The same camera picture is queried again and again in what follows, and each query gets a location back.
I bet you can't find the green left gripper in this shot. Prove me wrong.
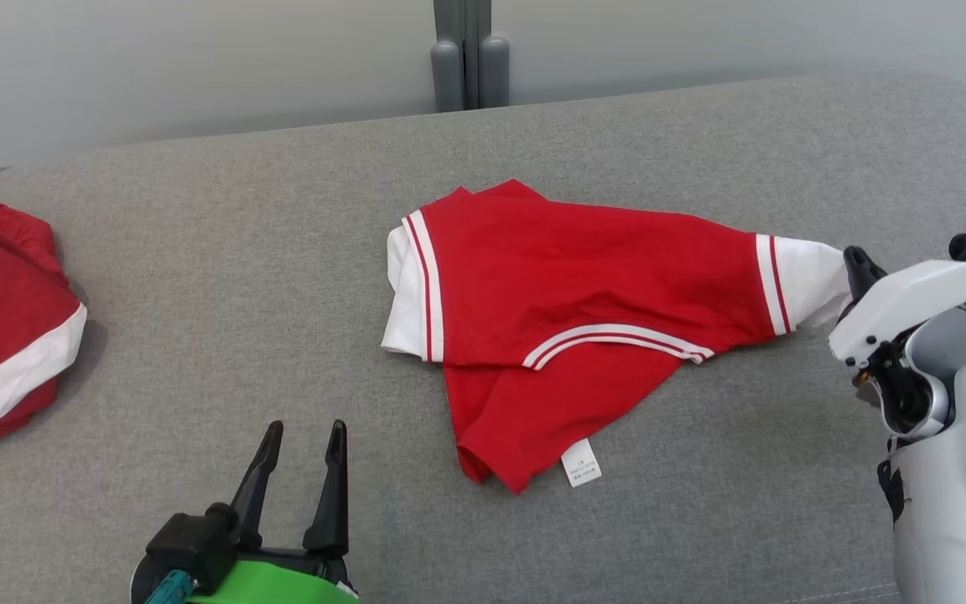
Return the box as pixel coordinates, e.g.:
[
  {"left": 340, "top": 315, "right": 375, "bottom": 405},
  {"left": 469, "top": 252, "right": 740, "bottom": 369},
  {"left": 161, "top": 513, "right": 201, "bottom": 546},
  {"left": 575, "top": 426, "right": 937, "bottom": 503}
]
[{"left": 198, "top": 419, "right": 360, "bottom": 604}]

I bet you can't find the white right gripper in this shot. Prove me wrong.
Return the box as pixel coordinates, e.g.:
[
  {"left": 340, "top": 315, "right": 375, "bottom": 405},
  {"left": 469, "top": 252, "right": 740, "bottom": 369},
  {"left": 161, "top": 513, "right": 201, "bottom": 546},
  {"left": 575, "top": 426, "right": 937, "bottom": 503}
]
[{"left": 828, "top": 245, "right": 966, "bottom": 388}]

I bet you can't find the red shirt with white sleeves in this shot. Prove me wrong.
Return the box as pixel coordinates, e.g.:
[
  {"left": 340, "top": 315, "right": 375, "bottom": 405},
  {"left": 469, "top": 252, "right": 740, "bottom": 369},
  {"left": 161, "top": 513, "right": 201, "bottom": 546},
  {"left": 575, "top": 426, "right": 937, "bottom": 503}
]
[{"left": 381, "top": 178, "right": 853, "bottom": 496}]

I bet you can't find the teal left camera connector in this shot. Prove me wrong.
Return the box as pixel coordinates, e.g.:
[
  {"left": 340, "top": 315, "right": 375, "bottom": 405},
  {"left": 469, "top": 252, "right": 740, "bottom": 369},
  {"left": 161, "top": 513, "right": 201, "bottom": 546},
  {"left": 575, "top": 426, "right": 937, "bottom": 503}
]
[{"left": 143, "top": 569, "right": 200, "bottom": 604}]

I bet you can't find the grey cylindrical post foot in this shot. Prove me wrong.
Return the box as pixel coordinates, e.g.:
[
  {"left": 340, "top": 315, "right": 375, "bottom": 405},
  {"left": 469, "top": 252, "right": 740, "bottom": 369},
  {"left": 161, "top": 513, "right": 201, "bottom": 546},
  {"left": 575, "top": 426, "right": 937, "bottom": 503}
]
[
  {"left": 479, "top": 35, "right": 511, "bottom": 108},
  {"left": 430, "top": 39, "right": 465, "bottom": 113}
]

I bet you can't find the grey partition post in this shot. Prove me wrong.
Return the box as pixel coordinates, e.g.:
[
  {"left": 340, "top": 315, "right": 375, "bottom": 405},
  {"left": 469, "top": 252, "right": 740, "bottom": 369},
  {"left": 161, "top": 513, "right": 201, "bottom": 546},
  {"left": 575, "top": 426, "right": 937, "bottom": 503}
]
[{"left": 434, "top": 0, "right": 492, "bottom": 112}]

